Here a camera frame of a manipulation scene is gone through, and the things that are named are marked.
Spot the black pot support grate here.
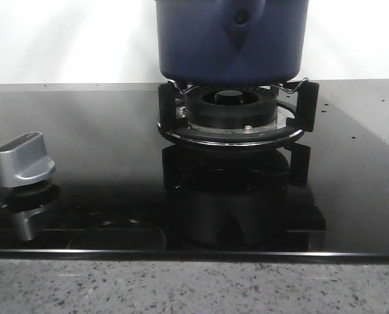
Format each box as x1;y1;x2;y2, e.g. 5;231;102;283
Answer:
158;78;319;148

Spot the blue cooking pot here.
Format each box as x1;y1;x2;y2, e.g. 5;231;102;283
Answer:
156;0;309;87

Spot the silver stove control knob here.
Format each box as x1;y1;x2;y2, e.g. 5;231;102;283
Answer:
0;131;56;188

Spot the black gas burner head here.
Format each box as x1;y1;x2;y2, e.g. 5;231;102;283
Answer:
185;86;277;130

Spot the black glass gas cooktop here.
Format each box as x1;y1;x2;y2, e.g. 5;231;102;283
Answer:
0;82;389;262

